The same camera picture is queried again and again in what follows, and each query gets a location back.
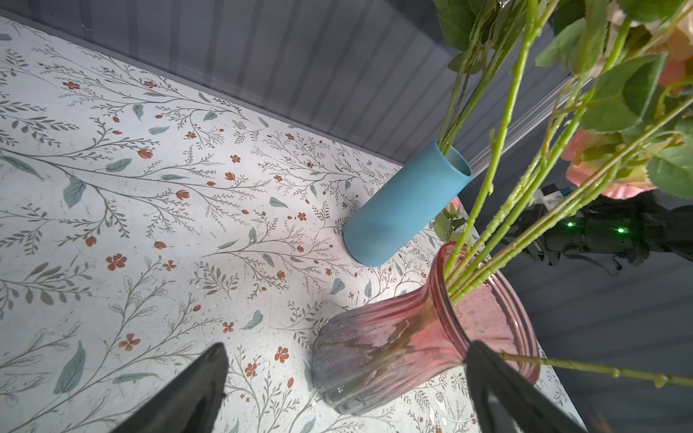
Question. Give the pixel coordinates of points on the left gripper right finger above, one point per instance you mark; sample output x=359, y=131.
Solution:
x=505, y=402

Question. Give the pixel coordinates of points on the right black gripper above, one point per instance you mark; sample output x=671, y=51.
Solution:
x=629, y=229

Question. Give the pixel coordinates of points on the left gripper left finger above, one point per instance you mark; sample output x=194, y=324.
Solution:
x=189, y=403

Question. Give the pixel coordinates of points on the white peony spray stem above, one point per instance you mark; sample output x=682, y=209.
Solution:
x=644, y=72

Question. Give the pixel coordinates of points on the peach pink peony stem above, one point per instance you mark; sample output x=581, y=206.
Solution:
x=476, y=268

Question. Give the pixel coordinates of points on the pink ribbed glass vase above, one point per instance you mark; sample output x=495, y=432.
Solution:
x=364, y=358

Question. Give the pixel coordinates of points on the white rose stem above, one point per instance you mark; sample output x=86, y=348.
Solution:
x=659, y=380
x=503, y=124

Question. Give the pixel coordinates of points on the teal ceramic vase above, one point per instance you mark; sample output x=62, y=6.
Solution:
x=405, y=205

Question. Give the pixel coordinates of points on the pink peony spray stem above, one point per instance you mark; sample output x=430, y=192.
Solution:
x=483, y=34

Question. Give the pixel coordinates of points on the large salmon pink rose stem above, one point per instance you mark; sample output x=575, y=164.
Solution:
x=562, y=125

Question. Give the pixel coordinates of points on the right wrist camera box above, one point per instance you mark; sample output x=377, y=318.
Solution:
x=550, y=196

